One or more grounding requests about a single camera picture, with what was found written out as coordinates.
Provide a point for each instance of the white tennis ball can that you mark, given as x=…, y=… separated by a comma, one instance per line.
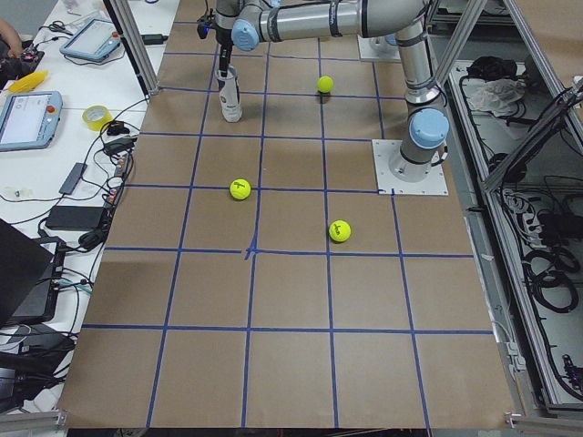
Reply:
x=229, y=95

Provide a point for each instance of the blue teach pendant far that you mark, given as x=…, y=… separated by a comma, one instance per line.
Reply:
x=94, y=42

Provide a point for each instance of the yellow tennis ball front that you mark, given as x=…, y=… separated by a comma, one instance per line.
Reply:
x=240, y=189

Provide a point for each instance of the yellow tennis ball centre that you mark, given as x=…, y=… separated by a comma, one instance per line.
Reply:
x=339, y=231

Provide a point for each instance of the black power adapter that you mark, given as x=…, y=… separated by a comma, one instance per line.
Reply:
x=74, y=218

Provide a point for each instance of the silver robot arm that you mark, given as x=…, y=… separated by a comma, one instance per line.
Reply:
x=396, y=24

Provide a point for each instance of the yellow tape roll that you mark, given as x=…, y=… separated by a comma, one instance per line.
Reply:
x=97, y=116

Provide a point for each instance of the blue teach pendant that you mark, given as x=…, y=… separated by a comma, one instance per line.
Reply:
x=29, y=120
x=94, y=42

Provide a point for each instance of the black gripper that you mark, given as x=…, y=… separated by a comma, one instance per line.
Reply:
x=224, y=51

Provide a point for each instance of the yellow tennis ball near base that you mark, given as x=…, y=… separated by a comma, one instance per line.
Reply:
x=325, y=84

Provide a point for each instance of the blue teach pendant near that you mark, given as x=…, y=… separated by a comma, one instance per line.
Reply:
x=29, y=120

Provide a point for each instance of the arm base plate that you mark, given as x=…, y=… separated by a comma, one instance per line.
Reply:
x=379, y=49
x=396, y=176

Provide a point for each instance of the black laptop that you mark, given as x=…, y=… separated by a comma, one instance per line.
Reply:
x=30, y=270

